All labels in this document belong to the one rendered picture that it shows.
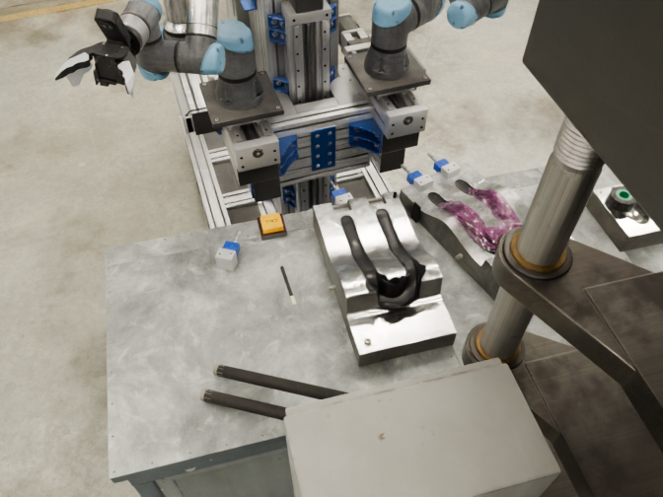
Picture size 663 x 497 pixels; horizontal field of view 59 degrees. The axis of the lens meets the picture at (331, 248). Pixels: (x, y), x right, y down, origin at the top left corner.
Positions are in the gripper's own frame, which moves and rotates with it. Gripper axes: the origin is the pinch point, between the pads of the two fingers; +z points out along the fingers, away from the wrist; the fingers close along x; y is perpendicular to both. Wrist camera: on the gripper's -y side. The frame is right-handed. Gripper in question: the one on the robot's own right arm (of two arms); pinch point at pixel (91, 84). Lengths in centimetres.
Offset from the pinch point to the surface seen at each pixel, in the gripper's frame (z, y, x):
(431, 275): -1, 42, -81
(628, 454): 57, 3, -102
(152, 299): 7, 65, -8
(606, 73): 49, -52, -71
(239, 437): 43, 61, -41
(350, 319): 11, 52, -63
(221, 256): -6, 57, -25
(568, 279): 44, -20, -84
